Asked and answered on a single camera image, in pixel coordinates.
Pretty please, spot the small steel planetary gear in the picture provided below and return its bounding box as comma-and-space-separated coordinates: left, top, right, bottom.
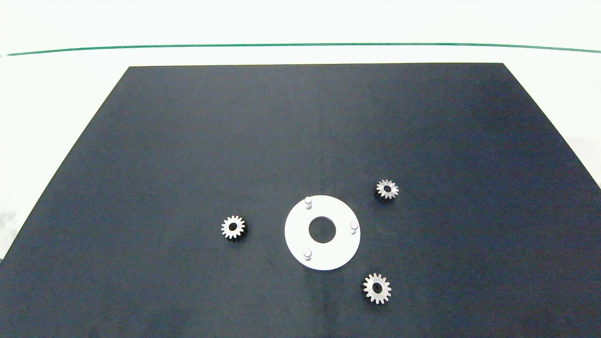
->
363, 273, 392, 305
221, 215, 246, 240
376, 179, 400, 200

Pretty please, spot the round white plate with pins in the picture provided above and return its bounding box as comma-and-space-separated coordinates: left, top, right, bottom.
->
284, 195, 362, 271

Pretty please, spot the dark rectangular mat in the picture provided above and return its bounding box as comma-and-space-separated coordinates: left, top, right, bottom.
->
0, 62, 601, 338

